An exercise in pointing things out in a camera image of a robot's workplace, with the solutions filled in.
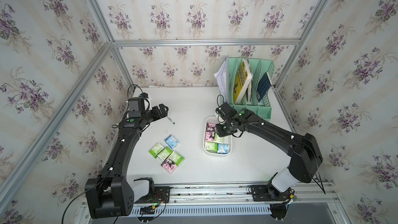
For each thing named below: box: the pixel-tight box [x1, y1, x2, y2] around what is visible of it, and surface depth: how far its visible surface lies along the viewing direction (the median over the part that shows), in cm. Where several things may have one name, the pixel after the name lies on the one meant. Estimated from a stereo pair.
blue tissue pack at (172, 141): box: [164, 134, 180, 150], surface depth 90 cm
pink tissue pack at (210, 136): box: [205, 130, 216, 143], surface depth 92 cm
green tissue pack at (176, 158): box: [168, 150, 186, 166], surface depth 84 cm
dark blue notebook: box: [256, 71, 273, 103], surface depth 108 cm
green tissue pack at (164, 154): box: [157, 146, 173, 162], surface depth 86 cm
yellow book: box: [233, 59, 254, 104], surface depth 98 cm
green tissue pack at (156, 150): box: [148, 142, 165, 159], surface depth 87 cm
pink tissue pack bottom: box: [160, 157, 178, 175], surface depth 82 cm
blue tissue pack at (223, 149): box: [216, 143, 230, 154], surface depth 88 cm
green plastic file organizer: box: [219, 57, 275, 121], surface depth 106 cm
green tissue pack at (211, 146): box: [204, 141, 219, 153], surface depth 88 cm
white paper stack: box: [213, 56, 231, 105], surface depth 92 cm
